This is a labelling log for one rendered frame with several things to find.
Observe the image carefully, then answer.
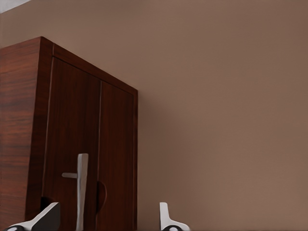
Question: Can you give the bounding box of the dark red-brown wooden cabinet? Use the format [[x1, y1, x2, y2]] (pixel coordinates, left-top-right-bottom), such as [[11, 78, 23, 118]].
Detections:
[[0, 36, 139, 231]]

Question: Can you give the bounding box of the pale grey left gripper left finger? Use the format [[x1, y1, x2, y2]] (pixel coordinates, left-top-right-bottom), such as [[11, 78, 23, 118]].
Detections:
[[1, 202, 61, 231]]

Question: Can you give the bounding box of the silver cabinet door handle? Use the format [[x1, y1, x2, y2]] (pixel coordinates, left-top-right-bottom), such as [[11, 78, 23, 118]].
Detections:
[[62, 153, 89, 231]]

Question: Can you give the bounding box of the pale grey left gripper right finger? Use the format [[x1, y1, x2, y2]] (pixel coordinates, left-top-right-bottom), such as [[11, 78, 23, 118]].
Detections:
[[159, 202, 191, 231]]

